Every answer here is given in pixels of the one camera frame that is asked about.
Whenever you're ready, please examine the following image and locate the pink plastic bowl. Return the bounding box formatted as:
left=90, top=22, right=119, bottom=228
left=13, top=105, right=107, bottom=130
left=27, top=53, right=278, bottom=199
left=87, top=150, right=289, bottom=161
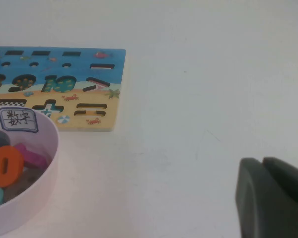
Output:
left=0, top=105, right=60, bottom=238

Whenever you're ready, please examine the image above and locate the orange wooden number ten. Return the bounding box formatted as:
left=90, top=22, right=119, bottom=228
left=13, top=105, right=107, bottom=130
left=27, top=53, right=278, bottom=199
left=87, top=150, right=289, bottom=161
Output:
left=0, top=145, right=25, bottom=188

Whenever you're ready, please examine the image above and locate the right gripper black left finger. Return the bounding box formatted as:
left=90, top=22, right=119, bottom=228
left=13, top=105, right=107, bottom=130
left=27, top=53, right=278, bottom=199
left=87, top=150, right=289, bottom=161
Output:
left=235, top=157, right=298, bottom=238

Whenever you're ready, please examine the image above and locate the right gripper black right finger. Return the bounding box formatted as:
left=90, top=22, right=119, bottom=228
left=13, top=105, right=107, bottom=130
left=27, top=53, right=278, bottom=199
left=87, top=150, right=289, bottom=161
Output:
left=262, top=156, right=298, bottom=210

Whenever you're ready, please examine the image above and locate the magenta wooden number piece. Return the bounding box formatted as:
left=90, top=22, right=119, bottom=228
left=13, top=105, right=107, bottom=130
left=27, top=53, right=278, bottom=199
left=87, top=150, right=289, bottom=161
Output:
left=13, top=142, right=53, bottom=170

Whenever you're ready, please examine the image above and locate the handwritten label on pink bowl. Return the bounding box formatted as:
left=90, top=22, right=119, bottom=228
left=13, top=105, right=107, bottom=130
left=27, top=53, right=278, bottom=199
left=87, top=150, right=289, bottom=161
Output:
left=0, top=107, right=39, bottom=134

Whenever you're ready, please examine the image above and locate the colourful wooden number puzzle board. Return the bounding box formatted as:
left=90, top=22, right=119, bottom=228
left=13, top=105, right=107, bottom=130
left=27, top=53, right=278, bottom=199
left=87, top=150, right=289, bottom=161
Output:
left=0, top=46, right=127, bottom=132

